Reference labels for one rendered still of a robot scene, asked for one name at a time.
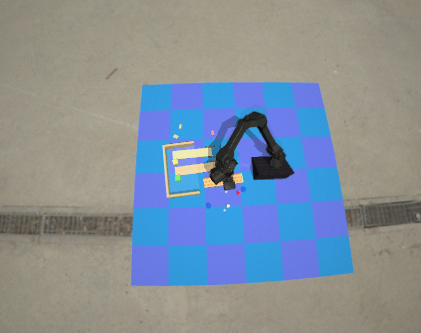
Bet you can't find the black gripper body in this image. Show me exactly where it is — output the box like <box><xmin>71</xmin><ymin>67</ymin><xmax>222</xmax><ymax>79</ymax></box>
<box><xmin>223</xmin><ymin>171</ymin><xmax>236</xmax><ymax>191</ymax></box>

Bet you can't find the orange polka-dot strip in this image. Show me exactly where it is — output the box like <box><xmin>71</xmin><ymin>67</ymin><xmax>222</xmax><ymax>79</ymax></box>
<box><xmin>204</xmin><ymin>174</ymin><xmax>243</xmax><ymax>188</ymax></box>

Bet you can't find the pale yellow flat strip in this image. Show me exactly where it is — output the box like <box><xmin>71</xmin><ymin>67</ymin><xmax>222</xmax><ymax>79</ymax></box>
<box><xmin>195</xmin><ymin>148</ymin><xmax>212</xmax><ymax>158</ymax></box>

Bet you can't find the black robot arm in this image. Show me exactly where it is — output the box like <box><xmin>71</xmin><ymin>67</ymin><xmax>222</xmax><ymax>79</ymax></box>
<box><xmin>209</xmin><ymin>112</ymin><xmax>287</xmax><ymax>185</ymax></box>

